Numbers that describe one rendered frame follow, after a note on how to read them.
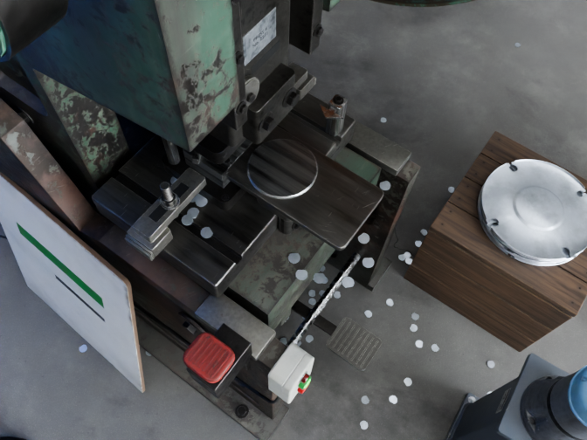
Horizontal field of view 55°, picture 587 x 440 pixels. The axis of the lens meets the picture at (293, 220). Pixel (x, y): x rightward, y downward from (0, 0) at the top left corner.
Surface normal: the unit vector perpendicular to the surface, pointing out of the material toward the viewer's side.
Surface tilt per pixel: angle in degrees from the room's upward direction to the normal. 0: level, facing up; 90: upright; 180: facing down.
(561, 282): 0
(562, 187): 0
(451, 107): 0
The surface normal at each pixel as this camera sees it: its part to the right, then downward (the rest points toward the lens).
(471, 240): 0.03, -0.47
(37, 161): 0.79, 0.37
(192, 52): 0.81, 0.53
